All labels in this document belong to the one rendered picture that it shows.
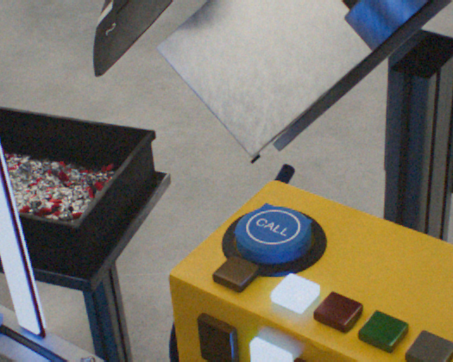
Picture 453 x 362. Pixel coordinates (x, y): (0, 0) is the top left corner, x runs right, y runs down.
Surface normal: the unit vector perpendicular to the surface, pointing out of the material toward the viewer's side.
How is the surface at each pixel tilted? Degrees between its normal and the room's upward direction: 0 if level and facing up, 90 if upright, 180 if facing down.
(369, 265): 0
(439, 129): 90
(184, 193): 0
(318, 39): 55
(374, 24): 100
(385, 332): 0
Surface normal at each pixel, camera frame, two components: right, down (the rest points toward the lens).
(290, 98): -0.04, 0.03
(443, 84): 0.80, 0.31
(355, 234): -0.07, -0.80
